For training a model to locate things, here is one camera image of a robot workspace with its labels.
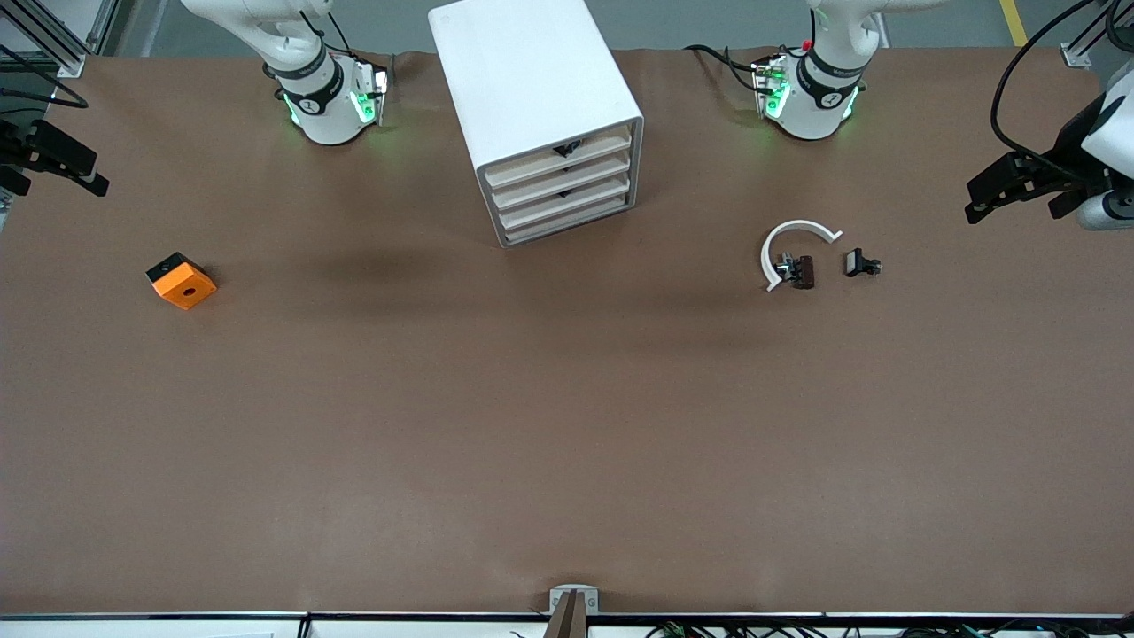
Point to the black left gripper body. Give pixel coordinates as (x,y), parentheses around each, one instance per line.
(1069,148)

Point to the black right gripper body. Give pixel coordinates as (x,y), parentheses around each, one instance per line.
(19,146)

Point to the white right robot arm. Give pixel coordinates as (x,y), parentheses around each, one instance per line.
(323,106)

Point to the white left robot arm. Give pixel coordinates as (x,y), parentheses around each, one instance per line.
(815,106)

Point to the white drawer cabinet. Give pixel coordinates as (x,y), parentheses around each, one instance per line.
(523,71)

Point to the aluminium profile with foot plate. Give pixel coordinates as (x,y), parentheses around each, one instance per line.
(71,64)
(1076,55)

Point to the orange box with hole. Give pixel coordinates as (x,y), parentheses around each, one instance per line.
(188,288)

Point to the small black clip part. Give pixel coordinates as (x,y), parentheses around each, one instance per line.
(856,262)

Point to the brown block with metal clip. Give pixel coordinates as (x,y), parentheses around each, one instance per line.
(803,273)

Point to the left base connector box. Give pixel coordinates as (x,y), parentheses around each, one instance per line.
(772,89)

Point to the base connector box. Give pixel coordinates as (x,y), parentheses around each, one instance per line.
(772,89)
(370,93)

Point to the right base connector box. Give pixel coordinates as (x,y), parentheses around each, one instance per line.
(370,93)

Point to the brown paper table cover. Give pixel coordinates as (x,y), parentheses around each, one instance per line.
(567,425)

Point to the plain aluminium frame post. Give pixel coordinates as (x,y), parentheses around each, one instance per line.
(104,27)

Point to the white table edge rail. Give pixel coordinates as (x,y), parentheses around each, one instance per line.
(133,630)

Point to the grey metal bracket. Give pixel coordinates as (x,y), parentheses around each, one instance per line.
(574,590)

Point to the brown wedge post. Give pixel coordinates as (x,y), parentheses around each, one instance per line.
(567,620)

